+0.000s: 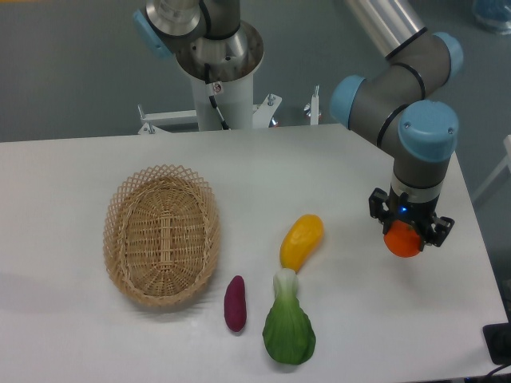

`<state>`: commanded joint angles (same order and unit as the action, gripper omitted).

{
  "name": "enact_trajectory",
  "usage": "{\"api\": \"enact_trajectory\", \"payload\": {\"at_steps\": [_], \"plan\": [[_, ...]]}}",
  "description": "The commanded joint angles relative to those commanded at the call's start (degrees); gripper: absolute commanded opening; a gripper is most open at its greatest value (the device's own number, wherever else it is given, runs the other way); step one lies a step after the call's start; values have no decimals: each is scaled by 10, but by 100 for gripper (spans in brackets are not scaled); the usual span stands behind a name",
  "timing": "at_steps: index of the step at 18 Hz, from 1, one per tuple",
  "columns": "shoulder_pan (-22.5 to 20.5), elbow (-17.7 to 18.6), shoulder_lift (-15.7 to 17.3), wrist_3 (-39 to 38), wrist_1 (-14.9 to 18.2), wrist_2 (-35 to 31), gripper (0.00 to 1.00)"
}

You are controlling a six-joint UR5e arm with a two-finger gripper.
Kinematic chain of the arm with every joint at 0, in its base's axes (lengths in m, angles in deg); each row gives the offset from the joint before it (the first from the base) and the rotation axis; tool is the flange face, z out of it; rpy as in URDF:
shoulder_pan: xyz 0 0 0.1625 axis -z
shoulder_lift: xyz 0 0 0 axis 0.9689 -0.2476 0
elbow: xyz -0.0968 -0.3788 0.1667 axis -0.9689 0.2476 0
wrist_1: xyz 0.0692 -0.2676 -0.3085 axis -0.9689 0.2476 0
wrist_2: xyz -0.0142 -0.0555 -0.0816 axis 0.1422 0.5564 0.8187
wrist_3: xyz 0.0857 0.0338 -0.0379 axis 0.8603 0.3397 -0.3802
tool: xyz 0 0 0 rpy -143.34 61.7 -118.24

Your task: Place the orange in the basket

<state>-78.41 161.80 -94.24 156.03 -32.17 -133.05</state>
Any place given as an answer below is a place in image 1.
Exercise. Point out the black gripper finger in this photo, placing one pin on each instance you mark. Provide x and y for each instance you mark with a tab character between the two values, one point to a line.
379	208
434	230

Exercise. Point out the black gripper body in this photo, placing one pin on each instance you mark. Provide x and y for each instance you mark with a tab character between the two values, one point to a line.
418	215

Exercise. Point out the orange fruit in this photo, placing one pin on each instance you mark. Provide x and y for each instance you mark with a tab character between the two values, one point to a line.
402	240

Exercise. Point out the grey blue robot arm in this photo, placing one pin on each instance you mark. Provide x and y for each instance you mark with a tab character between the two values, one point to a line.
393	111

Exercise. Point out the woven wicker basket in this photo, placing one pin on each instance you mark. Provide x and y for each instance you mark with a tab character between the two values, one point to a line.
161	238

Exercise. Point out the black device at table edge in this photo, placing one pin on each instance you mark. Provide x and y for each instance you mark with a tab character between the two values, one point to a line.
497	338

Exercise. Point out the green bok choy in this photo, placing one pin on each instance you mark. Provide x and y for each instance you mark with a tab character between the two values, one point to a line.
288	335

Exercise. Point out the purple sweet potato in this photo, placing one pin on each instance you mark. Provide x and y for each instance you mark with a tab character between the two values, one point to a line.
235	310

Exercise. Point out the blue object top right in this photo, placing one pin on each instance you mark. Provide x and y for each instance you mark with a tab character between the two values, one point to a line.
493	15

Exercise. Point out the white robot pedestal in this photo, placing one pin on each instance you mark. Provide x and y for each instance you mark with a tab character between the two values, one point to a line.
221	75

